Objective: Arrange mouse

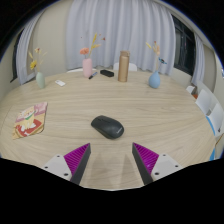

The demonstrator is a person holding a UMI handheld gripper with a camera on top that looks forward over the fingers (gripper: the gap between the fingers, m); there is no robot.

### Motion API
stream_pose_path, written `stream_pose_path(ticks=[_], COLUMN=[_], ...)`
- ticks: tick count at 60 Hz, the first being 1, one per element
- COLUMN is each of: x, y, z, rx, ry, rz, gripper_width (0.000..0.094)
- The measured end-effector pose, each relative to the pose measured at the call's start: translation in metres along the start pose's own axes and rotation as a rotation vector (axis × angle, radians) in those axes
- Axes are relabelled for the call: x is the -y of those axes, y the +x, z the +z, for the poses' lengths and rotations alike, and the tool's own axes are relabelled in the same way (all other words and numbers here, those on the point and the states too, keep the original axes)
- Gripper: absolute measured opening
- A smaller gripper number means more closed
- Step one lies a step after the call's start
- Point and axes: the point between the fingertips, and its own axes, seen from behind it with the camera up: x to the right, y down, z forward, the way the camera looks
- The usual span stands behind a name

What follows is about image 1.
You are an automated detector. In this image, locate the small black box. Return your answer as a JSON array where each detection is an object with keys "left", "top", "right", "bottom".
[{"left": 99, "top": 69, "right": 115, "bottom": 78}]

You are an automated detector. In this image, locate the blue vase with dried flowers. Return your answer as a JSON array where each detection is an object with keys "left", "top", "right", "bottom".
[{"left": 145, "top": 40, "right": 168, "bottom": 89}]

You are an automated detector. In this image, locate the narrow white curtain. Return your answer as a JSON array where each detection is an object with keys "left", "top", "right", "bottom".
[
  {"left": 191, "top": 33, "right": 206, "bottom": 86},
  {"left": 15, "top": 13, "right": 44, "bottom": 85}
]

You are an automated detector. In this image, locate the golden drink bottle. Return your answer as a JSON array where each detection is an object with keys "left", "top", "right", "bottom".
[{"left": 117, "top": 50, "right": 131, "bottom": 83}]

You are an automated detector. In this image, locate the wide white curtain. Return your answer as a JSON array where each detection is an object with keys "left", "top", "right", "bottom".
[{"left": 64, "top": 0, "right": 177, "bottom": 76}]

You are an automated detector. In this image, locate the group of white chairs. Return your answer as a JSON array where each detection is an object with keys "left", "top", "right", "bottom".
[{"left": 185, "top": 85, "right": 224, "bottom": 138}]

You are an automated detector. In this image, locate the pink vase with orange flowers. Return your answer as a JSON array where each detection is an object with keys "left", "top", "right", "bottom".
[{"left": 79, "top": 32, "right": 107, "bottom": 79}]

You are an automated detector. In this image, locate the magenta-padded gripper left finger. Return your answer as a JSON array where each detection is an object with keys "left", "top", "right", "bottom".
[{"left": 42, "top": 143, "right": 92, "bottom": 185}]

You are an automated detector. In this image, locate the printed pink mouse pad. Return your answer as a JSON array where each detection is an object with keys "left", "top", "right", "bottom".
[{"left": 12, "top": 101, "right": 49, "bottom": 140}]

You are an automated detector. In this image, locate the green vase with yellow flowers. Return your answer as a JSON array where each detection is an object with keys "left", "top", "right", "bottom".
[{"left": 28, "top": 47, "right": 48, "bottom": 90}]

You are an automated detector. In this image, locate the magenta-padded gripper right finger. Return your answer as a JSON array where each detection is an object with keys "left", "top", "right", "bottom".
[{"left": 132, "top": 142, "right": 184, "bottom": 185}]

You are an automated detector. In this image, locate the black computer mouse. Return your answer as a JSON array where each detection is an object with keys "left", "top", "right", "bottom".
[{"left": 90, "top": 114, "right": 125, "bottom": 140}]

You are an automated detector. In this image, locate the dark window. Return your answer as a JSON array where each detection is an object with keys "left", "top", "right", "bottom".
[
  {"left": 9, "top": 29, "right": 24, "bottom": 83},
  {"left": 171, "top": 14, "right": 197, "bottom": 76}
]

